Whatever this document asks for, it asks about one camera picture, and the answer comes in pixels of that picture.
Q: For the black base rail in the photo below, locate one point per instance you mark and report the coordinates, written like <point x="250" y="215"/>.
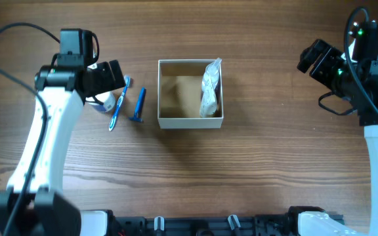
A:
<point x="259" y="225"/>

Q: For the white cardboard box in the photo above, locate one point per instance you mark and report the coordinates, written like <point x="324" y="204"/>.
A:
<point x="179" y="95"/>

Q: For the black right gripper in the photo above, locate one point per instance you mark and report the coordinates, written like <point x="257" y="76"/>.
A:
<point x="317" y="61"/>

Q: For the white round jar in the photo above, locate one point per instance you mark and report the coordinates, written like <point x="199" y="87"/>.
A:
<point x="102" y="103"/>

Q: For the white tube with print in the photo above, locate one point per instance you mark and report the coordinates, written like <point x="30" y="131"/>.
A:
<point x="209" y="99"/>

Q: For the blue white toothbrush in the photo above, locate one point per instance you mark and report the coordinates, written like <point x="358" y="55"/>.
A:
<point x="120" y="100"/>

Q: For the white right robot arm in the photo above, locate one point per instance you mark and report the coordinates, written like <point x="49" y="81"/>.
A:
<point x="352" y="75"/>

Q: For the blue disposable razor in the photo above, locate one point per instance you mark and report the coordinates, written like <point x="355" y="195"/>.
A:
<point x="139" y="106"/>

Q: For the clear spray bottle dark liquid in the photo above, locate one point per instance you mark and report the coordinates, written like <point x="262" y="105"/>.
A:
<point x="211" y="75"/>

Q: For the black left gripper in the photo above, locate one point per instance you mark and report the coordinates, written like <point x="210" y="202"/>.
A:
<point x="111" y="75"/>

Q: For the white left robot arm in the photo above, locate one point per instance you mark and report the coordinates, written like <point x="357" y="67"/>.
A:
<point x="33" y="203"/>

